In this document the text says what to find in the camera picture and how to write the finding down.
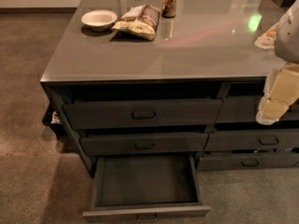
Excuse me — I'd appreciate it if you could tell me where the brown soda can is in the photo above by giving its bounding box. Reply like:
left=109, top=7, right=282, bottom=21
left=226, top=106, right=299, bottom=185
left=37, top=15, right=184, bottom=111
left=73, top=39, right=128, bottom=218
left=162, top=0, right=177, bottom=18

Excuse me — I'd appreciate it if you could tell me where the middle right drawer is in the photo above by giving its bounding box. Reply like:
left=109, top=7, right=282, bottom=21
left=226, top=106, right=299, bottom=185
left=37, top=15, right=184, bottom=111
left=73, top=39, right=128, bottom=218
left=205, top=129, right=299, bottom=151

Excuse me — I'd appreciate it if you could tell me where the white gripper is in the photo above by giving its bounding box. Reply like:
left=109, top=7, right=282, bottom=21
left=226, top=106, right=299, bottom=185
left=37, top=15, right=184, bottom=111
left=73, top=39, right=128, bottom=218
left=254, top=0, right=299, bottom=125

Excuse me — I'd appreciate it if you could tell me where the top right drawer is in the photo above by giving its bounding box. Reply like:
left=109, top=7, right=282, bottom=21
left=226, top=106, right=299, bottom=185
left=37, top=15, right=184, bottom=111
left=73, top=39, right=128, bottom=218
left=215, top=95, right=299, bottom=124

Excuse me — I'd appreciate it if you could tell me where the white bowl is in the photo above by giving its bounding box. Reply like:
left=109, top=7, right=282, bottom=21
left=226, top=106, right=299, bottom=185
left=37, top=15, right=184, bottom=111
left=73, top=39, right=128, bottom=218
left=81, top=10, right=118, bottom=32

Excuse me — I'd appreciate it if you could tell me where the top left drawer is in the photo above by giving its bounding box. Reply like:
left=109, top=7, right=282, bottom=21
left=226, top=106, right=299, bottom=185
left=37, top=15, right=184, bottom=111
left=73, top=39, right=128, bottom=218
left=63, top=99, right=222, bottom=130

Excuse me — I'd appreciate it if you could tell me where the dark drawer cabinet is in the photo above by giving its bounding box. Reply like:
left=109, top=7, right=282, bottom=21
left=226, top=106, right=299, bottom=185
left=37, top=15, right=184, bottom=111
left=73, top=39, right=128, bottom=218
left=41, top=0, right=298, bottom=172

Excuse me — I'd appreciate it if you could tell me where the brown chip bag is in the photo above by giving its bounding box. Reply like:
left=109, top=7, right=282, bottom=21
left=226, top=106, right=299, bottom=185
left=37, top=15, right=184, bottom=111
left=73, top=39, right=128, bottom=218
left=112, top=4, right=161, bottom=40

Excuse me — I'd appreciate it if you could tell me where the black bin beside cabinet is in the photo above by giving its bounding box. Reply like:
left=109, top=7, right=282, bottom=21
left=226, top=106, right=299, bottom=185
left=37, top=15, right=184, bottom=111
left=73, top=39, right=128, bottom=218
left=42, top=105, right=64, bottom=136

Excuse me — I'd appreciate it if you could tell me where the bottom right drawer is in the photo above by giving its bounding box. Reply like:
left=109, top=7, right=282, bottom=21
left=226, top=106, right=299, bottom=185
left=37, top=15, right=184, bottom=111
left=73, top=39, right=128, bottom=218
left=197, top=153, right=299, bottom=171

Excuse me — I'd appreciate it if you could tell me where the middle left drawer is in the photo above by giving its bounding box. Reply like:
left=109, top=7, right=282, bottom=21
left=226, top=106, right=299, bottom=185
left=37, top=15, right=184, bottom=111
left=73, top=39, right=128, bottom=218
left=80, top=132, right=208, bottom=156

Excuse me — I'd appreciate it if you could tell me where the open bottom left drawer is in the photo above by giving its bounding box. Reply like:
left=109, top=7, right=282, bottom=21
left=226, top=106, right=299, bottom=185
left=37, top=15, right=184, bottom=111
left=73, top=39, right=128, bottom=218
left=82, top=154, right=210, bottom=224

